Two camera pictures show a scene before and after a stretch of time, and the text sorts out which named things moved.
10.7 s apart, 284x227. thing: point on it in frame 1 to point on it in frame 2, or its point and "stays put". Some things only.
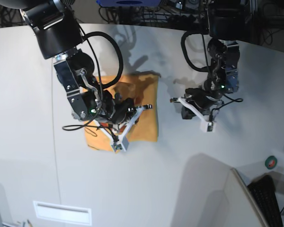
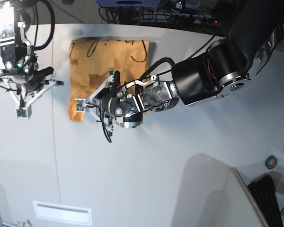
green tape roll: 270,162 stays put
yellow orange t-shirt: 142,89 to 91,60
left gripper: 123,109 to 31,82
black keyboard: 262,191 stays put
